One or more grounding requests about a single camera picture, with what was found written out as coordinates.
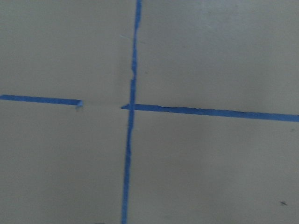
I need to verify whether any short blue tape strip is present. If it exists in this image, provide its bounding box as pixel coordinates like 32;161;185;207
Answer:
0;94;83;109

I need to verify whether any blue tape strip left lengthwise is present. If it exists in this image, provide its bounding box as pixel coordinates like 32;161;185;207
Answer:
121;0;142;224

